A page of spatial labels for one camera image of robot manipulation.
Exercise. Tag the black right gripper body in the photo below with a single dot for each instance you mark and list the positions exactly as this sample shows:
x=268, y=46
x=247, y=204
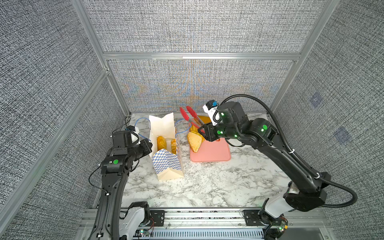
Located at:
x=215, y=132

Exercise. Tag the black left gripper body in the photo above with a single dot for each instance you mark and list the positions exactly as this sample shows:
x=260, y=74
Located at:
x=139, y=151

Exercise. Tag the triangular tan bread slice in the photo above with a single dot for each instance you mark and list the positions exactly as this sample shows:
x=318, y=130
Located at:
x=195, y=140

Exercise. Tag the red kitchen tongs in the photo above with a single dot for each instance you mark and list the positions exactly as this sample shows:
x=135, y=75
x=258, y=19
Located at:
x=192, y=118

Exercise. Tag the oval golden bread bun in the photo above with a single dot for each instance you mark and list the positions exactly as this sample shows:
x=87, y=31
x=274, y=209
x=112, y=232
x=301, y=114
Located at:
x=161, y=143

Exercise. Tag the checkered paper bag blue handles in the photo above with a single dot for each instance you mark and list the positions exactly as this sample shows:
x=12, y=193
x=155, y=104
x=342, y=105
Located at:
x=166, y=165

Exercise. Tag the square glazed pastry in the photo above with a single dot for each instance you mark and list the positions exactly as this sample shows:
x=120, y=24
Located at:
x=174, y=146

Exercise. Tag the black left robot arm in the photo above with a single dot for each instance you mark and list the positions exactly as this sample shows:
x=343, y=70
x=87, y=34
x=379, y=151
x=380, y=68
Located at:
x=121, y=159

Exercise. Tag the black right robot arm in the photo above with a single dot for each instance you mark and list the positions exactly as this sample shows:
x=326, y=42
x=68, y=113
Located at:
x=304, y=191

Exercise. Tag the long oval bread loaf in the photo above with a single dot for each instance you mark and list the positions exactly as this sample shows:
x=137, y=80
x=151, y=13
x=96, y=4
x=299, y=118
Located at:
x=205, y=119

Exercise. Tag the small ridged yellow bun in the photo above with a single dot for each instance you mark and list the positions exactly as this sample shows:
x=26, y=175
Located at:
x=193, y=129

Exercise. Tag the pink plastic tray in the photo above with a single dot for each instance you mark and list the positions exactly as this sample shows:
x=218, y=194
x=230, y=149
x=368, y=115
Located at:
x=217, y=151

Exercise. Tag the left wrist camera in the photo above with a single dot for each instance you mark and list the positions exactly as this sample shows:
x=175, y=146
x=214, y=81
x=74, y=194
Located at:
x=132, y=135

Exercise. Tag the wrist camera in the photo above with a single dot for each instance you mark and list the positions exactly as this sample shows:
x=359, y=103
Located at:
x=132, y=135
x=211, y=108

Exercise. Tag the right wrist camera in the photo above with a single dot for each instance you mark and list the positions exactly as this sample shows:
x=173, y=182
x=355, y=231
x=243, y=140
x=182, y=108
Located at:
x=211, y=108

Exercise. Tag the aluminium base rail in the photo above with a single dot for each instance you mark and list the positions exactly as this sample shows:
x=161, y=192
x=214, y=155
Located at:
x=225, y=224

